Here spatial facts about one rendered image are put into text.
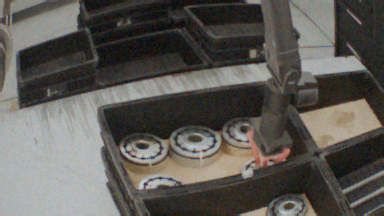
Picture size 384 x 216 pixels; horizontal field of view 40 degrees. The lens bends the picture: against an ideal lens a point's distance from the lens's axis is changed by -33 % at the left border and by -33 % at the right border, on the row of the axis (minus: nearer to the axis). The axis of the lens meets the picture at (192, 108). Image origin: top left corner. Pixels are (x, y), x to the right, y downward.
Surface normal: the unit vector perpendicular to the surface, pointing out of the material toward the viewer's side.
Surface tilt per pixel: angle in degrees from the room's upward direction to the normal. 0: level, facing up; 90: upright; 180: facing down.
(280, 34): 96
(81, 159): 0
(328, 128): 0
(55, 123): 0
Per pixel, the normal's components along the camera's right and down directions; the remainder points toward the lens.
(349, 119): 0.04, -0.83
